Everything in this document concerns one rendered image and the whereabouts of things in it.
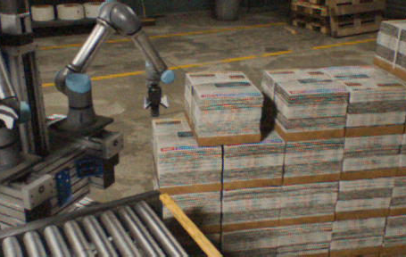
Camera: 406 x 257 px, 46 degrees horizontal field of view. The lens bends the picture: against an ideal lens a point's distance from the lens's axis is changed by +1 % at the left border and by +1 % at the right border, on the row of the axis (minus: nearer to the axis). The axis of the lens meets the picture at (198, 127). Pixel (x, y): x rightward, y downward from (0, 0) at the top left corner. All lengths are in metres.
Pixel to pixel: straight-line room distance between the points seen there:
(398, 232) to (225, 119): 1.17
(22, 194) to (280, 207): 1.17
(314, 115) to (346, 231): 0.69
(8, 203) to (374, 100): 1.64
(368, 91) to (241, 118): 0.59
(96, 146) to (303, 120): 0.99
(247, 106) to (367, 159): 0.67
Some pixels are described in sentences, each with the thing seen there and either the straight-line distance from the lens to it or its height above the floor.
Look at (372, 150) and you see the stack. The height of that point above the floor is 0.76.
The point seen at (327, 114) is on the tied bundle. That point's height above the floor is 0.95.
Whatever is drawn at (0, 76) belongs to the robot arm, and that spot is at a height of 1.24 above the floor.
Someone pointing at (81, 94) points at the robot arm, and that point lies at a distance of 2.35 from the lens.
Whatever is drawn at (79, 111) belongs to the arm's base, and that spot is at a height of 0.90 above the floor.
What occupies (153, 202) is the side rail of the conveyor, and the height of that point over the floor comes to 0.78.
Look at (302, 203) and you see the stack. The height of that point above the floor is 0.50.
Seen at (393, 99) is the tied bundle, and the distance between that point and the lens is 2.36.
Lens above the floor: 1.75
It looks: 23 degrees down
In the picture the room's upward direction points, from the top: 1 degrees clockwise
